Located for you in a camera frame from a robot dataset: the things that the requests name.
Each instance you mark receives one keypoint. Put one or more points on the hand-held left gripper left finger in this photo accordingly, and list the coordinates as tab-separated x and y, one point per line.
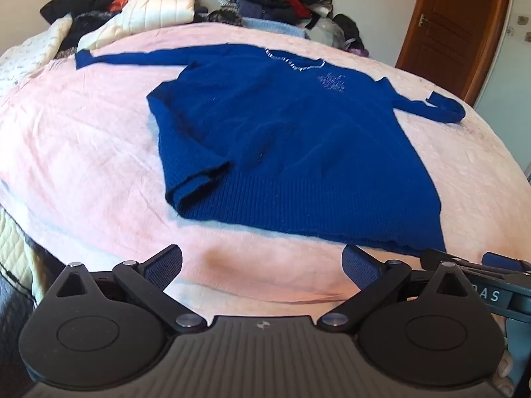
164	267

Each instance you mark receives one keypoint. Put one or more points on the flower wall decals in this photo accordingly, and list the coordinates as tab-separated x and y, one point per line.
520	29

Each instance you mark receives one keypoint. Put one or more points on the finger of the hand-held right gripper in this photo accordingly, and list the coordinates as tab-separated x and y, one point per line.
429	257
502	261

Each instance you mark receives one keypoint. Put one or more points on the light blue towel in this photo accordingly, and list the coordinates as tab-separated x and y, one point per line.
273	27

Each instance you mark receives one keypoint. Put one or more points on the cream quilted bedspread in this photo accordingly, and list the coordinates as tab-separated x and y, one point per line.
16	236

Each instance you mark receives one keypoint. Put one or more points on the black bag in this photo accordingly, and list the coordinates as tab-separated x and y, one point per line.
348	29

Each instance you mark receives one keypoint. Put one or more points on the clear plastic bag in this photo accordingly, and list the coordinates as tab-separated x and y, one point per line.
325	29

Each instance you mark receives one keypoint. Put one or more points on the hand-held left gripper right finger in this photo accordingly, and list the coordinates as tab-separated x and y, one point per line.
360	268

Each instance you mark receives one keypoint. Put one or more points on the navy garment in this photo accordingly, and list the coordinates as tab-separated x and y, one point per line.
261	8

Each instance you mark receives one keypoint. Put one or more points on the orange garment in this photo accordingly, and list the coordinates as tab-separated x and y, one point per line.
120	2

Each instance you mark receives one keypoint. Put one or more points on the dark speckled garment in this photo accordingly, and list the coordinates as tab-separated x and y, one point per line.
89	25

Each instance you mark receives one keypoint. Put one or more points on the blue knit sweater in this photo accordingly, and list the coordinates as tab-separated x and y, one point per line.
269	132

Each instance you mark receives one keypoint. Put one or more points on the leopard print garment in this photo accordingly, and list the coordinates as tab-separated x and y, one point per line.
224	17

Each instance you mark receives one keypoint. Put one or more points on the person's right hand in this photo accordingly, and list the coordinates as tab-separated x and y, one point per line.
505	369

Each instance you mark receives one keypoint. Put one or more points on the white floral quilt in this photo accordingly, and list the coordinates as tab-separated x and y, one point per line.
29	54

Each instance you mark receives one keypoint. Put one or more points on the pink blanket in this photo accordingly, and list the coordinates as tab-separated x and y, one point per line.
83	153

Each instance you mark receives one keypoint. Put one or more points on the white quilted jacket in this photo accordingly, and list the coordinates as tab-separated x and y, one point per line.
153	8

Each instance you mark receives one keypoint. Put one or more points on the brown wooden door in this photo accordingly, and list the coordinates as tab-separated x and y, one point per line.
456	20

